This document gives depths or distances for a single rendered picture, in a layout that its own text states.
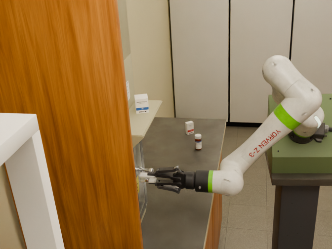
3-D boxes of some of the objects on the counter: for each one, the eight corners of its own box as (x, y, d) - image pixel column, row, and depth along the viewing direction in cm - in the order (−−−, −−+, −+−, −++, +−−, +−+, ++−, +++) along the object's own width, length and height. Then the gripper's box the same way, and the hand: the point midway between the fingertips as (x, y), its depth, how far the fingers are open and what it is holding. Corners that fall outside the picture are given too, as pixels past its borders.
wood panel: (29, 262, 175) (-75, -132, 114) (32, 257, 177) (-67, -131, 117) (144, 274, 165) (97, -150, 104) (145, 269, 167) (101, -148, 106)
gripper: (196, 189, 182) (143, 186, 187) (195, 160, 175) (140, 157, 180) (194, 200, 176) (139, 196, 181) (193, 170, 169) (136, 167, 174)
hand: (147, 177), depth 180 cm, fingers closed, pressing on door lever
